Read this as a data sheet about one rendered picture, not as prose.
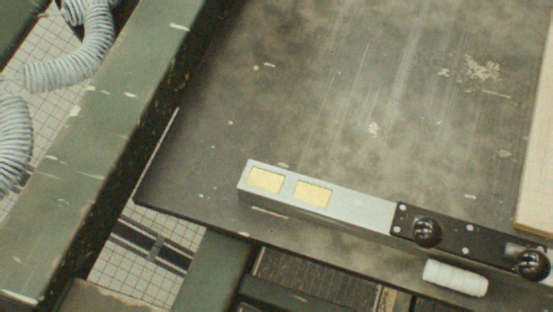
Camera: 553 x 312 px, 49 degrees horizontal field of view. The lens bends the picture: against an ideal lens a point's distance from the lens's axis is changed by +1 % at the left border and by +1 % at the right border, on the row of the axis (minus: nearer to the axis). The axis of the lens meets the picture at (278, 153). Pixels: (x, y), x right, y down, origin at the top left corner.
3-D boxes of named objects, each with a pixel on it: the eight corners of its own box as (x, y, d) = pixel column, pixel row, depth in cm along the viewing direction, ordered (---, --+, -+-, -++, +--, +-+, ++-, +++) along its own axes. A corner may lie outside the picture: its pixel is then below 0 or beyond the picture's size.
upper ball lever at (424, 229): (432, 241, 82) (440, 255, 69) (404, 233, 83) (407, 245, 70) (439, 214, 82) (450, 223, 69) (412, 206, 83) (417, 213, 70)
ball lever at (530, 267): (522, 270, 80) (550, 289, 67) (494, 261, 81) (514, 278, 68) (531, 242, 80) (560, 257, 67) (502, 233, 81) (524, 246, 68)
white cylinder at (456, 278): (421, 281, 83) (480, 301, 81) (425, 274, 80) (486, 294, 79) (426, 262, 84) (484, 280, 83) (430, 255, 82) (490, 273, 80)
